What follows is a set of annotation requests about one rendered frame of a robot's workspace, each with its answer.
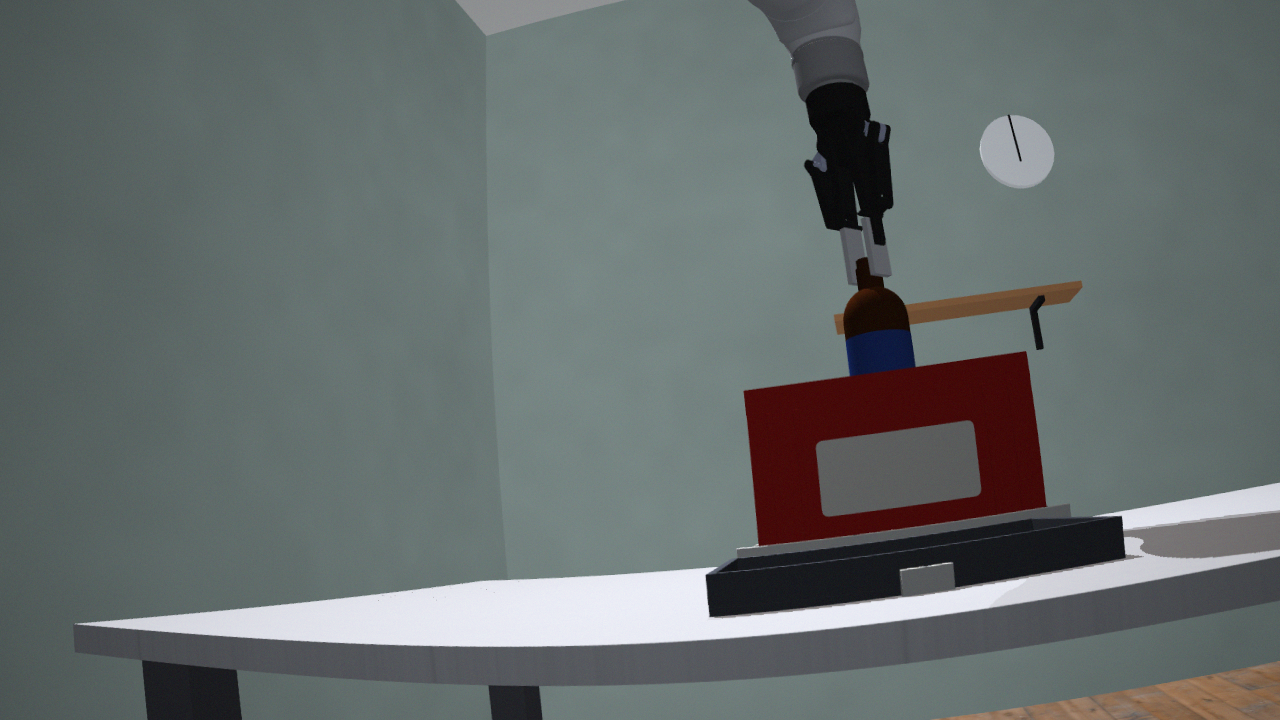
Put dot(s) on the brown glass bottle with blue label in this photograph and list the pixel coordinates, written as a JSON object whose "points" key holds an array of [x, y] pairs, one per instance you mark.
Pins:
{"points": [[876, 326]]}

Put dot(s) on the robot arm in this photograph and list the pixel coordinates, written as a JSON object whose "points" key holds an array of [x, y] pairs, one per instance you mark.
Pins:
{"points": [[822, 38]]}

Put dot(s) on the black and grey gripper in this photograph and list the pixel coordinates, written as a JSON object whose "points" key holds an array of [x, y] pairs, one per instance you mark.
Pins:
{"points": [[839, 114]]}

